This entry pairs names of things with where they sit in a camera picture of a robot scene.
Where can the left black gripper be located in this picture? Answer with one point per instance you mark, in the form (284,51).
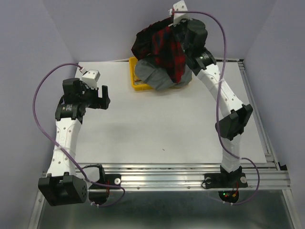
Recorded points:
(100,102)

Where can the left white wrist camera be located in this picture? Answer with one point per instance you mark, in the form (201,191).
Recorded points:
(91,78)

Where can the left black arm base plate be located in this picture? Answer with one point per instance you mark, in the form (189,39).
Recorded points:
(106,179)

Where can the yellow plastic bin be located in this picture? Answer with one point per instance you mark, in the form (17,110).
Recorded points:
(136,83)

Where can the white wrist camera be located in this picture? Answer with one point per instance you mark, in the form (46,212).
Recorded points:
(179,13)
(91,78)

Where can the grey skirt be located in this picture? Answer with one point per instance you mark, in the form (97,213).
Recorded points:
(157,77)

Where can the aluminium frame rail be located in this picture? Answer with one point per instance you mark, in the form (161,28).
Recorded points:
(161,195)

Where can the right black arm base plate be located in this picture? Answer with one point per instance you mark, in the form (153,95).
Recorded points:
(222,181)

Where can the red black plaid skirt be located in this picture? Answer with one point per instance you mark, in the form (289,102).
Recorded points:
(158,41)

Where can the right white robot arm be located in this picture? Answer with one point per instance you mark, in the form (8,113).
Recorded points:
(232,115)

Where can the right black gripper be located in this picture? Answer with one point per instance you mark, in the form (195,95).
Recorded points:
(184,21)

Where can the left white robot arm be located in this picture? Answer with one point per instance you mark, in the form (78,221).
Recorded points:
(61,186)

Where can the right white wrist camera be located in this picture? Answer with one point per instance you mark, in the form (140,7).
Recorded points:
(179,13)

